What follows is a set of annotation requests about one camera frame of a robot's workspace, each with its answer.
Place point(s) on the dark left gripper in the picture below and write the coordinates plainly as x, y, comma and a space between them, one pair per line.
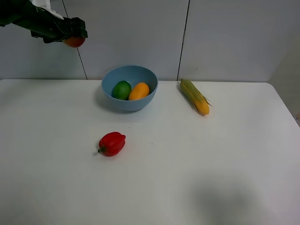
52, 29

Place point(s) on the red yellow pomegranate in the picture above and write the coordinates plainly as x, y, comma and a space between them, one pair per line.
74, 42

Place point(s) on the green lime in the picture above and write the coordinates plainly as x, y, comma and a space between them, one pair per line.
121, 90

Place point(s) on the orange yellow mango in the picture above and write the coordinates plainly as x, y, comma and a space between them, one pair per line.
141, 90

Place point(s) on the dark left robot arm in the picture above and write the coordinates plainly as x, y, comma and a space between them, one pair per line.
23, 12

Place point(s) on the light blue bowl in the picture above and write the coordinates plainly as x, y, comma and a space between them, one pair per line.
132, 75

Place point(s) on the red bell pepper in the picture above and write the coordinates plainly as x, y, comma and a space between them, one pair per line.
111, 144

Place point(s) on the corn cob with husk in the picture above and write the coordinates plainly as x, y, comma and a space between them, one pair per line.
196, 98

